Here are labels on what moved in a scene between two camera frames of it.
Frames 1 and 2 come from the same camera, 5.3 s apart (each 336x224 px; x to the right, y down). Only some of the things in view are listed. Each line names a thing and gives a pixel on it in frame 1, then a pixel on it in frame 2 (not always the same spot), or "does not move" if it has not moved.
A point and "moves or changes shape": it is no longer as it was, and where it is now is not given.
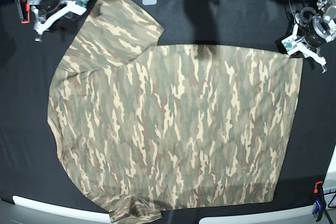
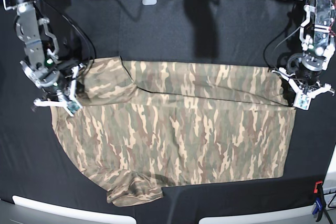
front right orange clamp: x=315 y=188 does not move
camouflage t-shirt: x=141 y=128 moves or changes shape
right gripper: x=318 y=30 → x=307 y=70
